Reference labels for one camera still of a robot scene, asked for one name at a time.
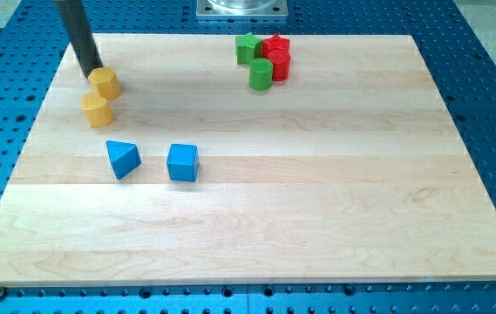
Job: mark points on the yellow hexagon block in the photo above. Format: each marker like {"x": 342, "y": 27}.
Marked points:
{"x": 105, "y": 83}

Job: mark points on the blue cube block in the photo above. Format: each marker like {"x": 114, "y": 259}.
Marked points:
{"x": 183, "y": 162}

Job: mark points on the light wooden board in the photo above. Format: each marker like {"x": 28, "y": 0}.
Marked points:
{"x": 351, "y": 170}

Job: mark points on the green cylinder block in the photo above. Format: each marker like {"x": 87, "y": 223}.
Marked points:
{"x": 260, "y": 74}

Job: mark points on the red cylinder block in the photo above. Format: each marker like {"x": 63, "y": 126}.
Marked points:
{"x": 280, "y": 60}

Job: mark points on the green star block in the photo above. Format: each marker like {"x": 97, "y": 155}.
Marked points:
{"x": 247, "y": 48}

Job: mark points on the red star block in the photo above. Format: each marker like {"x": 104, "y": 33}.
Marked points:
{"x": 275, "y": 42}

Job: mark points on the blue triangle block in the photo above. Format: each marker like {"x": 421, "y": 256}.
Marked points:
{"x": 124, "y": 157}

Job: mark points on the yellow heart block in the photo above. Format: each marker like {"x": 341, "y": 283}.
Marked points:
{"x": 97, "y": 111}

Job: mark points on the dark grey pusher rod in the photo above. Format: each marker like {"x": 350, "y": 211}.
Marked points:
{"x": 72, "y": 13}

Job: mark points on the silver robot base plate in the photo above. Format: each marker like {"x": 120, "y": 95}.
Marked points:
{"x": 242, "y": 8}

